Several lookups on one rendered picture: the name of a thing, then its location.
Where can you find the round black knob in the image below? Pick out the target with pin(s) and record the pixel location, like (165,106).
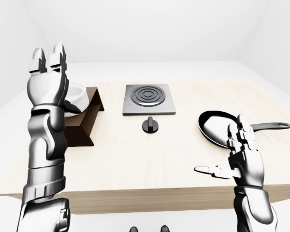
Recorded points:
(150,125)

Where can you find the white bowl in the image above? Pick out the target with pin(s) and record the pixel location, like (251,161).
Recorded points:
(77,95)

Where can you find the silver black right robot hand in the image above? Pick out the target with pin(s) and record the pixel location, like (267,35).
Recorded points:
(247,166)

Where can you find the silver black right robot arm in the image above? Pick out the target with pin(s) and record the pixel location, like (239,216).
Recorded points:
(253,210)

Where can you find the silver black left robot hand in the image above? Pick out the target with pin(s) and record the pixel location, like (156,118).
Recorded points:
(43,87)

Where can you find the black frying pan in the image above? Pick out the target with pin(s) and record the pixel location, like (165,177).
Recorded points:
(215,130)

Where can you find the small dark rounded shape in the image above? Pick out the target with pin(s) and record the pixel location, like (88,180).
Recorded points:
(134,229)
(164,228)

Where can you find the dark brown wooden cabinet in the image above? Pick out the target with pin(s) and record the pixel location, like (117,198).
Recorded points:
(85,125)

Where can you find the flat grey stove plate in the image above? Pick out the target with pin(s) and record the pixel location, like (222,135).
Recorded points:
(148,99)

